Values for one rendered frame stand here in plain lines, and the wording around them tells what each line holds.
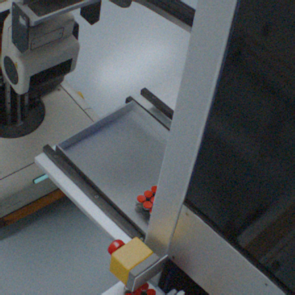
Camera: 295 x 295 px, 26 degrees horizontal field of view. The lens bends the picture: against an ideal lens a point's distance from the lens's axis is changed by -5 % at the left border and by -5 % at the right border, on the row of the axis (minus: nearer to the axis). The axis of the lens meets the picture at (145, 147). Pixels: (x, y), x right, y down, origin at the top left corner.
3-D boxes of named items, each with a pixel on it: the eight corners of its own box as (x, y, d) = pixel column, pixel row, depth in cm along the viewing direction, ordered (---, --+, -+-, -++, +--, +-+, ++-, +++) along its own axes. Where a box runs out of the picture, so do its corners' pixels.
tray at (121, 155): (222, 188, 162) (225, 180, 159) (146, 243, 149) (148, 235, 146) (131, 108, 176) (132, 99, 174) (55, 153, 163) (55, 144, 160)
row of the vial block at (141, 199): (191, 178, 163) (195, 166, 159) (138, 214, 154) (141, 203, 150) (185, 172, 164) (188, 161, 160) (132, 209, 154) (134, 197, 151)
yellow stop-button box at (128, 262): (156, 274, 134) (160, 257, 129) (131, 292, 131) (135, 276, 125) (132, 251, 137) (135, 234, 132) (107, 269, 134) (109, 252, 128)
